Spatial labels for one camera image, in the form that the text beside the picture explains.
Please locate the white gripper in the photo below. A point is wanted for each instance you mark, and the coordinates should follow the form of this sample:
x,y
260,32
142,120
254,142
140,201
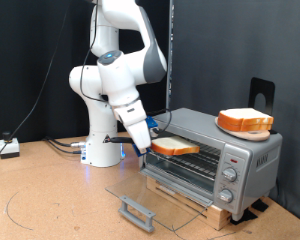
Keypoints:
x,y
138,133

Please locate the white bread slice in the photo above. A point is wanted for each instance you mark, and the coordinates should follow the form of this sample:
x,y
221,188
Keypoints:
x,y
175,145
240,126
245,115

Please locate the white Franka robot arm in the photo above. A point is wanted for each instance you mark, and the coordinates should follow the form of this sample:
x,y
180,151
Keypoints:
x,y
100,126

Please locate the silver oven knob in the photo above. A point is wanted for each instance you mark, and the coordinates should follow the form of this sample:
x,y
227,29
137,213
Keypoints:
x,y
225,195
230,174

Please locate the silver toaster oven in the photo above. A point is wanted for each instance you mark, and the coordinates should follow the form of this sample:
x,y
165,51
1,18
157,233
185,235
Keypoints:
x,y
256,156

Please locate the wooden slatted block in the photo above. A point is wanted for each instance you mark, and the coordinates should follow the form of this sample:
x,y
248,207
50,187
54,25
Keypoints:
x,y
216,215

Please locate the vertical aluminium pole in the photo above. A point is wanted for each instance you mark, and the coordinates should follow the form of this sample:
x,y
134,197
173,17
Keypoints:
x,y
170,50

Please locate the black foam pad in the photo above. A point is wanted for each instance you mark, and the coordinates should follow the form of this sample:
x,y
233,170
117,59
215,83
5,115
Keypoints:
x,y
260,205
244,216

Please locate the emergency stop button box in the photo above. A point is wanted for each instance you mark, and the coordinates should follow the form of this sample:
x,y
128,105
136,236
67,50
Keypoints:
x,y
9,146

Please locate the black metal bookend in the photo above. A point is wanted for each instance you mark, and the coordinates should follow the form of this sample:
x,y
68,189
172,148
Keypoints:
x,y
268,88

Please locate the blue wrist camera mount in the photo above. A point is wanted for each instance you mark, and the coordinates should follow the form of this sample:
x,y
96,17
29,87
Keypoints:
x,y
152,123

